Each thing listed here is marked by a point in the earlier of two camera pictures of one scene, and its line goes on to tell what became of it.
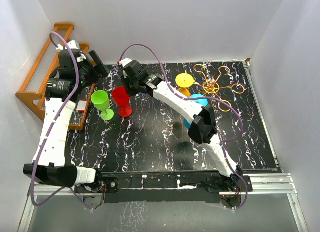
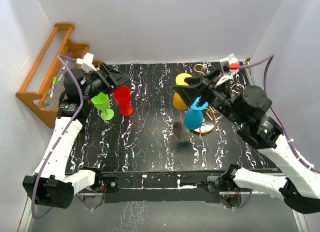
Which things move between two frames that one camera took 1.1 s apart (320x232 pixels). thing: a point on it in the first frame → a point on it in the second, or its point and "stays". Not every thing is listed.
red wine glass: (121, 98) stays
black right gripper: (125, 82) → (189, 93)
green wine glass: (100, 99) stays
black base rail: (165, 187) stays
